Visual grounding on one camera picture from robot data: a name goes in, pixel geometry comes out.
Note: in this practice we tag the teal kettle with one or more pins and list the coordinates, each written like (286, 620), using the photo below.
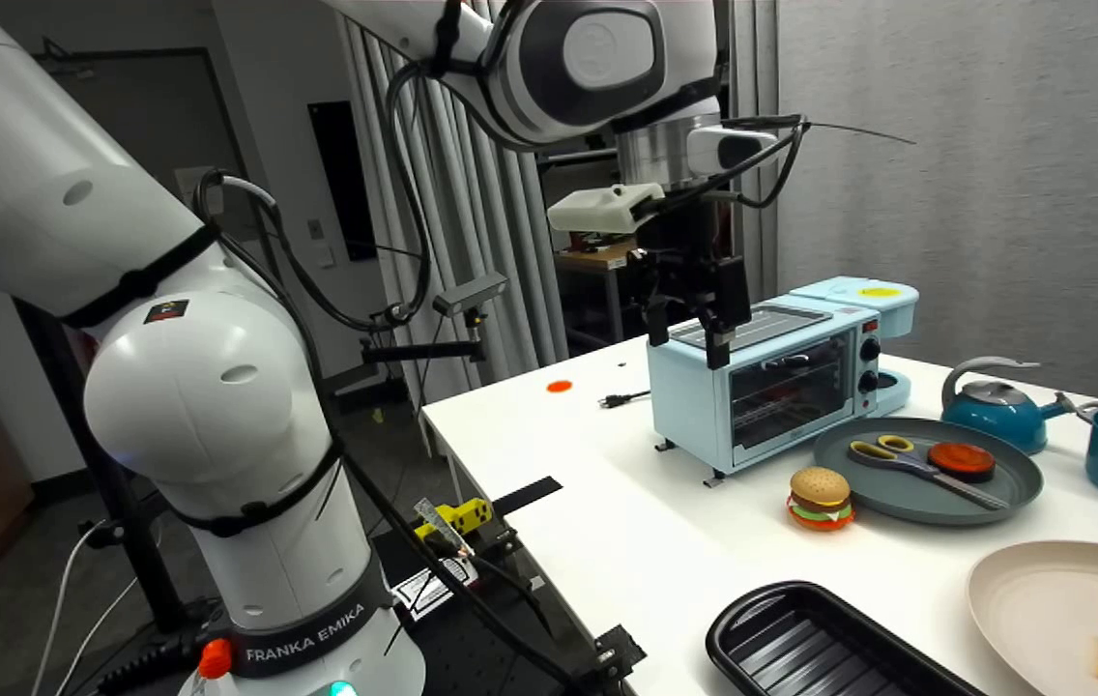
(994, 412)

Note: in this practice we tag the light blue toaster oven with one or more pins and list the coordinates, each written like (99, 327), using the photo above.
(766, 371)

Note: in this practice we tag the silver metal bracket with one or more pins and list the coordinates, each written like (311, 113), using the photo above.
(425, 587)

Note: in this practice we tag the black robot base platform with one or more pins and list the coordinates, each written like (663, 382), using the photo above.
(494, 644)

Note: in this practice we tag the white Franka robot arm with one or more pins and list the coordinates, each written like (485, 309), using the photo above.
(215, 386)

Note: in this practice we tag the white curtain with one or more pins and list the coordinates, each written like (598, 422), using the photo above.
(494, 233)

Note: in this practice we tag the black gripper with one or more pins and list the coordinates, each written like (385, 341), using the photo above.
(689, 246)

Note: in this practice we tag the small orange disc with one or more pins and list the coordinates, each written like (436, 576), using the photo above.
(556, 382)

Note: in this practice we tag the beige plate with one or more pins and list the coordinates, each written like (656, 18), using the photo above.
(1036, 603)

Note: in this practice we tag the dark grey plate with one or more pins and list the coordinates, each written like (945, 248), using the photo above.
(1015, 483)

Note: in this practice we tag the red round toy slice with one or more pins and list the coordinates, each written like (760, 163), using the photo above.
(958, 461)

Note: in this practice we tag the white bottle orange cap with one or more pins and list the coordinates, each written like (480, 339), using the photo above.
(210, 666)

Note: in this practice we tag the wooden background desk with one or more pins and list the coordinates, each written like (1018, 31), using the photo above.
(589, 296)

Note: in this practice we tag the black plastic tray bin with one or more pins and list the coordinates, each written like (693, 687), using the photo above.
(820, 644)

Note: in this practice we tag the yellow black clamp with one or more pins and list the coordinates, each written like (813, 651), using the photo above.
(453, 520)

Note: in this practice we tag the grey camera on stand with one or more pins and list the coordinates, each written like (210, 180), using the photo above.
(465, 296)

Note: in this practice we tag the toy burger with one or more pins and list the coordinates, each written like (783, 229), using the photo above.
(820, 495)

